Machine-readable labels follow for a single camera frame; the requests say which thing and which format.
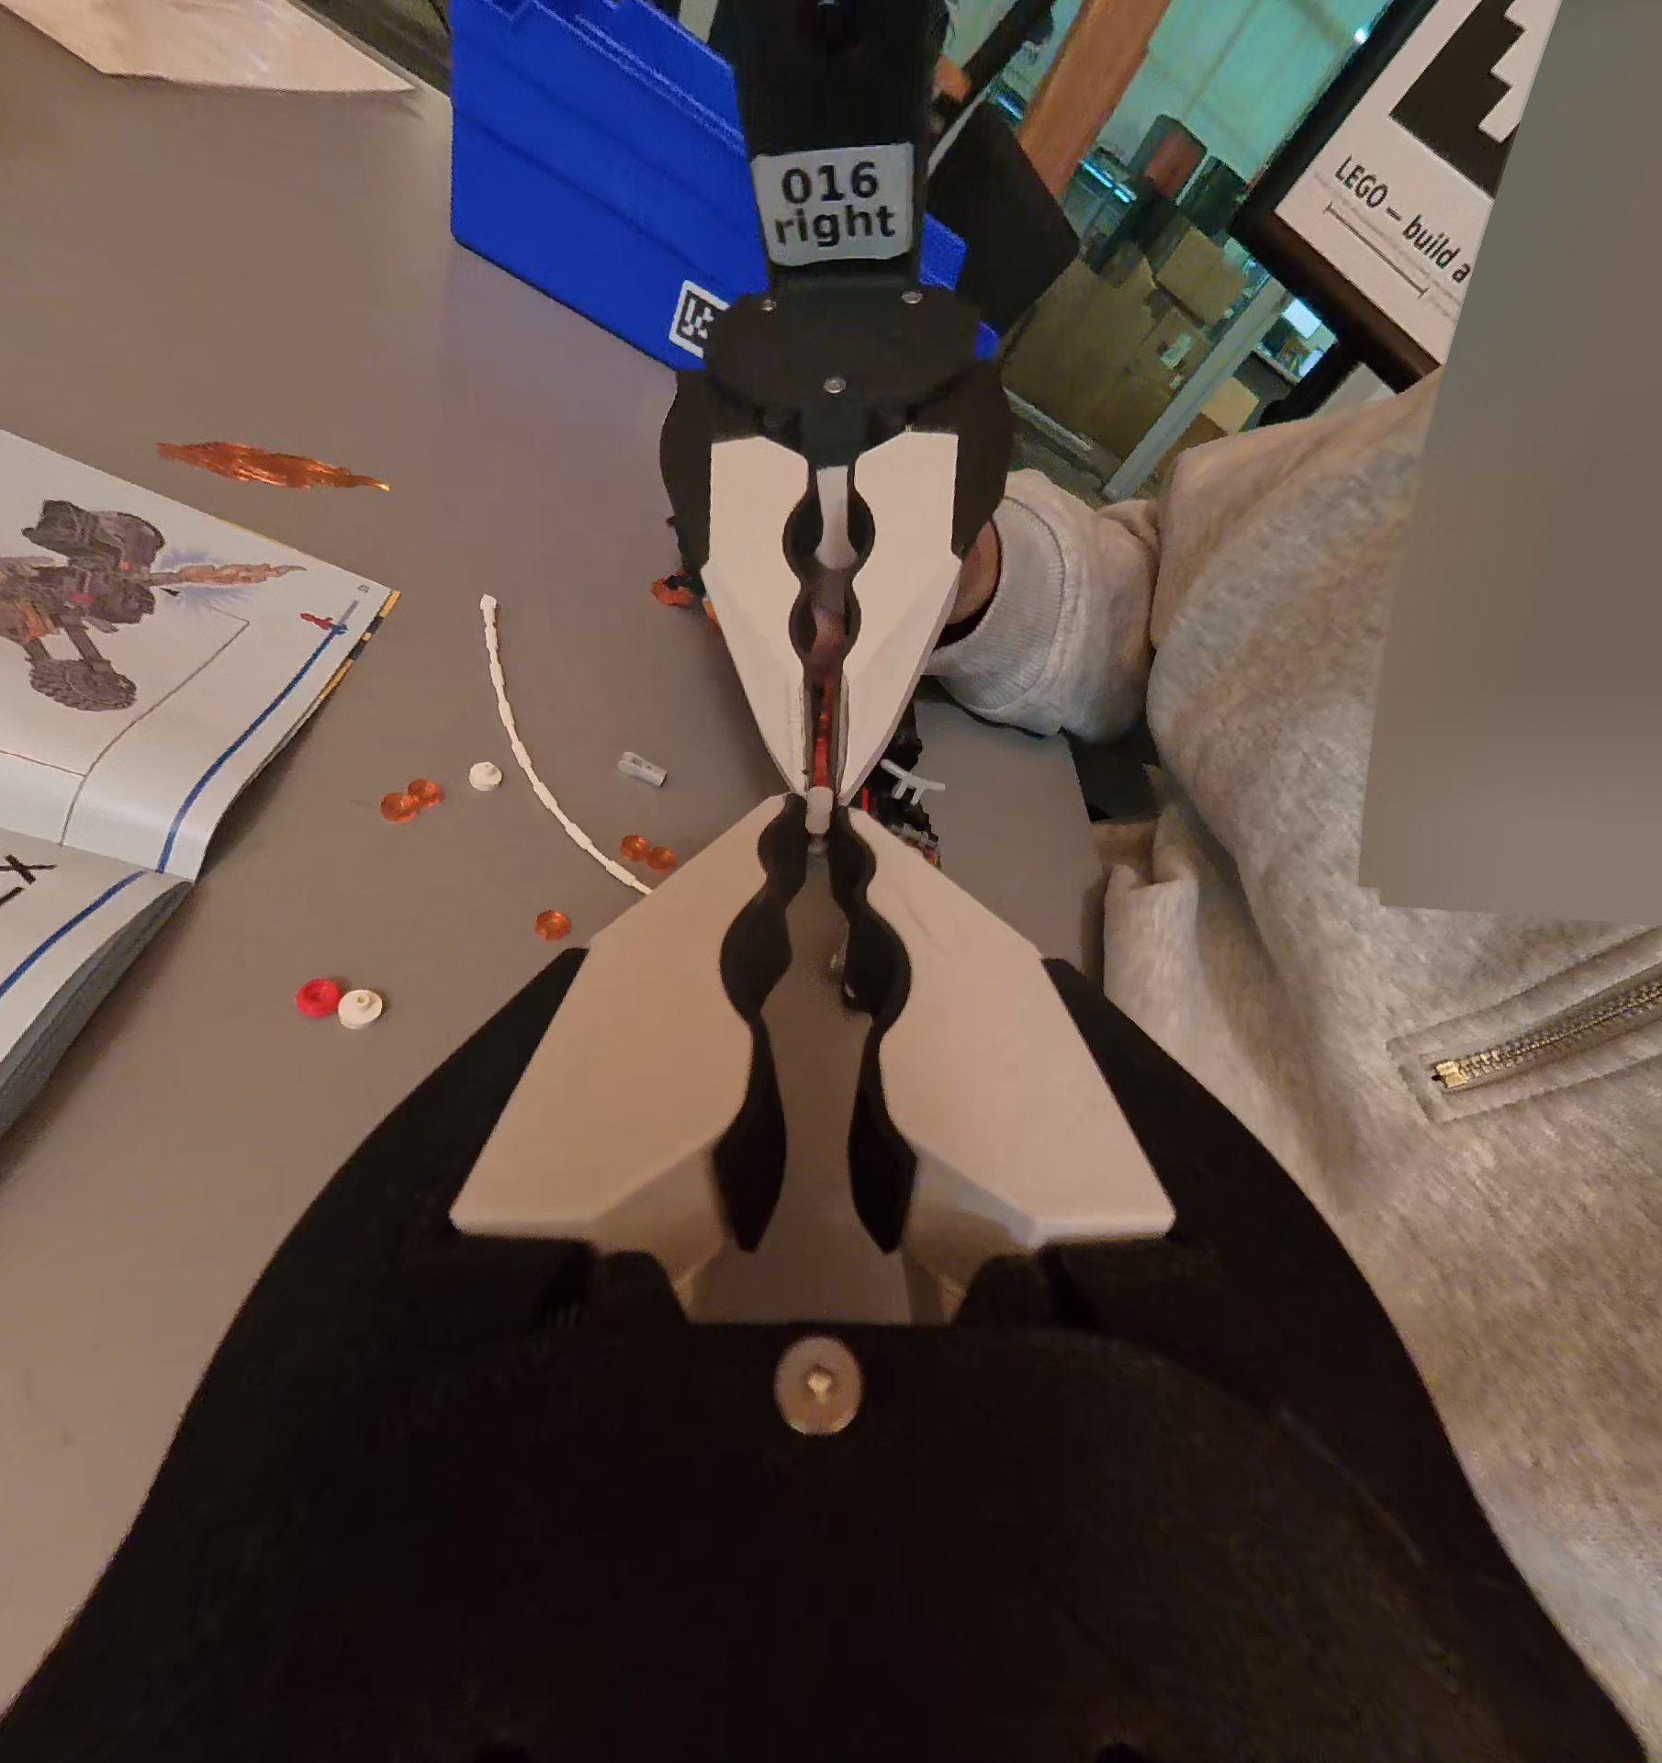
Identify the grey zip hoodie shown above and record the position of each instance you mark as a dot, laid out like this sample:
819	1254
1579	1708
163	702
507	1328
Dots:
1464	1240

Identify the blue plastic bin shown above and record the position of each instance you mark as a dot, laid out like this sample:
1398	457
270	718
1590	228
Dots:
597	151

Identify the wooden post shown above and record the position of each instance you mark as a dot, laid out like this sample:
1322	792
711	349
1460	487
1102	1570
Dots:
1093	83

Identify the light grey lego connector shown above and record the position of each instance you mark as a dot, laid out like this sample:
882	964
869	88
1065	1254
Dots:
643	768

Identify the black lego motorcycle model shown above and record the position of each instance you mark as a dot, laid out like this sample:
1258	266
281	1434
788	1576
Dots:
907	812

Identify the person's right hand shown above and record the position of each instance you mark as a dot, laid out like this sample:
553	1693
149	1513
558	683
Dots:
975	579

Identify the transparent orange lego flame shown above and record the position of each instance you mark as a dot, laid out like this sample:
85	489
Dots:
821	729
266	465

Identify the black framed marker sign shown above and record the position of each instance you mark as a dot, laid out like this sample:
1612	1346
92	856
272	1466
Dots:
1381	206

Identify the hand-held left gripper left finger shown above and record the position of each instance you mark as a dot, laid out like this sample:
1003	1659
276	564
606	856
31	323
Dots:
597	1087

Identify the black angled panel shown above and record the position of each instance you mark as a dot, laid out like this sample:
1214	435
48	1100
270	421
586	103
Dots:
1003	206

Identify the black and orange lego assembly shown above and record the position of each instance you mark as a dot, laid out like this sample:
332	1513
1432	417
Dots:
676	586

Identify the red round lego stud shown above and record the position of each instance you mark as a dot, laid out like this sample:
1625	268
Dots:
318	999

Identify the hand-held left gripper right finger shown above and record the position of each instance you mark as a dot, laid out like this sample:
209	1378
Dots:
1010	1087

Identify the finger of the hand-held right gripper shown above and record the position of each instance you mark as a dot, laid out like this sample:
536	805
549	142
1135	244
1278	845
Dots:
907	551
747	551

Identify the stack of cardboard boxes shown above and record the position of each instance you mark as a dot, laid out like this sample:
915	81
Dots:
1161	344

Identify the small white lego bar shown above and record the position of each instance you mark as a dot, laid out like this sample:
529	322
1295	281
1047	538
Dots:
819	810

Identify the lego instruction booklet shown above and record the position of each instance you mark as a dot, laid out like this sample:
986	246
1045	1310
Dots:
101	716

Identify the white printed board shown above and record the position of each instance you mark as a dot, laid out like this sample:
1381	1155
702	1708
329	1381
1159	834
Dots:
224	41

